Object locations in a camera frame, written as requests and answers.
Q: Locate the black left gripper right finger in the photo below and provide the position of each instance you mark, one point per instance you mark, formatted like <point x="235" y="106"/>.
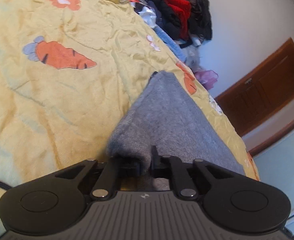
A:
<point x="232" y="201"/>

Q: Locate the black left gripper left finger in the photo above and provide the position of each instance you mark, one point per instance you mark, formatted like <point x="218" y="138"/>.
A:
<point x="54" y="202"/>

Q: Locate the grey knit sweater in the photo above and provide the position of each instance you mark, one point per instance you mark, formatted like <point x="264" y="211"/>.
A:
<point x="166" y="117"/>

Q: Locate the brown wooden door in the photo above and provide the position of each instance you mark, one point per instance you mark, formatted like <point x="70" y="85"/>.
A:
<point x="262" y="92"/>

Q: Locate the purple plastic bag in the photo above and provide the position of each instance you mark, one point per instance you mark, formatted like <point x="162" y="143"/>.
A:
<point x="207" y="78"/>

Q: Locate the yellow carrot print quilt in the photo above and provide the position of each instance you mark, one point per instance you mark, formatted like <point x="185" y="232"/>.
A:
<point x="69" y="71"/>

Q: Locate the clear plastic bag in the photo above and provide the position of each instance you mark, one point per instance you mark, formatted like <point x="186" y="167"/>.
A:
<point x="192" y="54"/>

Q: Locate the light blue knit garment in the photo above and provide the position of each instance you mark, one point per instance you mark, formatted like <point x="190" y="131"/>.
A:
<point x="172" y="45"/>

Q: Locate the black garment on pile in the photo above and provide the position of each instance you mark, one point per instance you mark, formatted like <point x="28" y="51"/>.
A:
<point x="200" y="21"/>

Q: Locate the dark navy garment on pile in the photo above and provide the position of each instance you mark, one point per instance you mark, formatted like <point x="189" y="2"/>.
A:
<point x="166" y="18"/>

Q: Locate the red garment on pile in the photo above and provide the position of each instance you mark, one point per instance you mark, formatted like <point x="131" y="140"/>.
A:
<point x="182" y="9"/>

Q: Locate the white crumpled garment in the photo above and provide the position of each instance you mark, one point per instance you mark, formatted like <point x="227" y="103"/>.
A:
<point x="149" y="16"/>

